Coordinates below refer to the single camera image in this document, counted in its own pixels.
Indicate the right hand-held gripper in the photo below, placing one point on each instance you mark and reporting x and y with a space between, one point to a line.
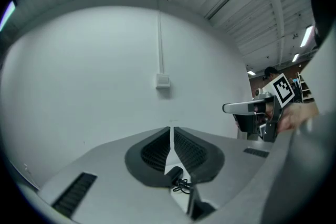
282 89

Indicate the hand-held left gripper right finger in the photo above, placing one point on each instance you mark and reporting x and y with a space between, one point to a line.
236 154

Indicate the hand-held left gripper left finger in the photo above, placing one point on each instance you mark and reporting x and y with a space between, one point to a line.
110 165

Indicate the person's right forearm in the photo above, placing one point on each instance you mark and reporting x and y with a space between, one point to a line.
309 111

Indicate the person's right hand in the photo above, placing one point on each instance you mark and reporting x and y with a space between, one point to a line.
290 116

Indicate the grey shelf cabinet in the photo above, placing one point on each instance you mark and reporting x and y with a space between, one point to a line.
305 86

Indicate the rectangular ceiling light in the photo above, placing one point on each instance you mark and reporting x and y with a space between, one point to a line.
295 57
307 35

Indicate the white wall switch box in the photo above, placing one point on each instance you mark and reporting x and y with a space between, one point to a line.
163 80

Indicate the white wall conduit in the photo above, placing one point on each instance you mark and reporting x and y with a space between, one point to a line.
160 42

